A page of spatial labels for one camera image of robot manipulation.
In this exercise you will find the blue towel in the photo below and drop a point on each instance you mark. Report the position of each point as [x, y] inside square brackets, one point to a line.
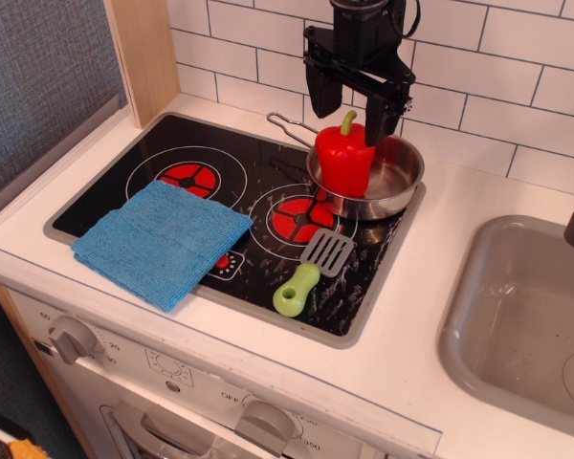
[161, 243]

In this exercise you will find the steel frying pan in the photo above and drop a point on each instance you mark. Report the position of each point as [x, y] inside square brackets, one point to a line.
[396, 172]

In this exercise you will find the wooden side post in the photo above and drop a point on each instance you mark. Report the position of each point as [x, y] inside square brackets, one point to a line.
[143, 42]

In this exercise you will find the grey left oven knob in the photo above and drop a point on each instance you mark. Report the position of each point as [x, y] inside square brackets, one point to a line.
[72, 339]

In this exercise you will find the yellow object bottom corner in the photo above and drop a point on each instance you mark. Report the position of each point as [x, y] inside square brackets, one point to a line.
[25, 449]

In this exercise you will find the black toy stove top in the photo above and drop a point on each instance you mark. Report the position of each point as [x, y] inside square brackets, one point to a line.
[269, 182]

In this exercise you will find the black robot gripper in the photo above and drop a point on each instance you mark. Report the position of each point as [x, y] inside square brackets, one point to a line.
[360, 51]

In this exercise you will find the grey oven door handle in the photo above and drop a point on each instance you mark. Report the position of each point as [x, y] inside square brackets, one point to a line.
[164, 438]

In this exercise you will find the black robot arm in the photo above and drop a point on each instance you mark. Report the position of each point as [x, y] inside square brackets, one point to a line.
[360, 52]

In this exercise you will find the grey sink basin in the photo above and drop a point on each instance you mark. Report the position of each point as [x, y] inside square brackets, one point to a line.
[508, 338]

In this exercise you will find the grey right oven knob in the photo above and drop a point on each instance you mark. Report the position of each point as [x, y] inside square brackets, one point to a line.
[265, 426]

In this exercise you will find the grey oven knob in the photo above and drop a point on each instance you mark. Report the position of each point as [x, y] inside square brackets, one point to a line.
[72, 339]
[265, 426]

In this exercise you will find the red toy bell pepper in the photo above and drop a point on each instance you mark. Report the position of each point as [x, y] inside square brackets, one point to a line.
[345, 159]

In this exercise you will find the grey spatula green handle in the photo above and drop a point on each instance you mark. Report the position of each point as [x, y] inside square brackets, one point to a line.
[324, 255]

